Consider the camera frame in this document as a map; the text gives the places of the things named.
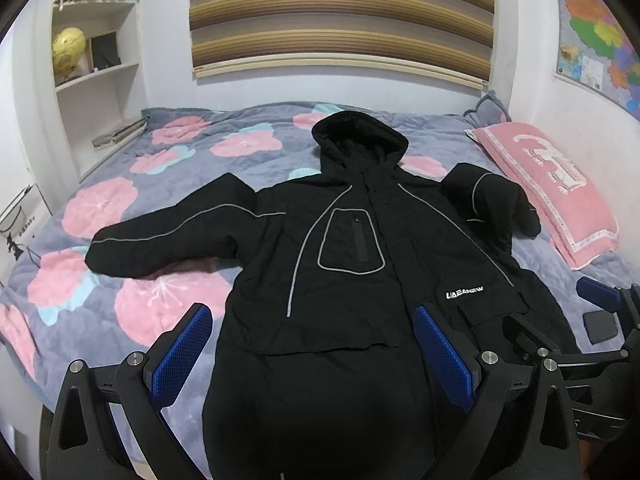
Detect black picture frame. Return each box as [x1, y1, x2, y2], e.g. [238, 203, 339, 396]
[89, 32, 122, 72]

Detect white paper bag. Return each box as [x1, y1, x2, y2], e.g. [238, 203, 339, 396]
[0, 184, 51, 261]

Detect grey floral bed quilt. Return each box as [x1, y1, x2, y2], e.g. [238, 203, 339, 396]
[1, 103, 639, 408]

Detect yellow globe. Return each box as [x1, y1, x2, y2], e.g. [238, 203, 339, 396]
[51, 27, 87, 77]

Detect colourful wall map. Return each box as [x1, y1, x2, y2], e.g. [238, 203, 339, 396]
[555, 0, 639, 118]

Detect flat book on shelf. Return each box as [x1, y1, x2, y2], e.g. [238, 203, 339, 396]
[91, 118, 146, 148]

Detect pink pillow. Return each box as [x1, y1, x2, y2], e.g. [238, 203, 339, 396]
[466, 122, 620, 270]

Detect white wall bookshelf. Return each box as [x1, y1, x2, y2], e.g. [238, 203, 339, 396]
[52, 0, 148, 180]

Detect black hooded jacket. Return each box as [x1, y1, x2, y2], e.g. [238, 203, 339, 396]
[86, 110, 577, 479]

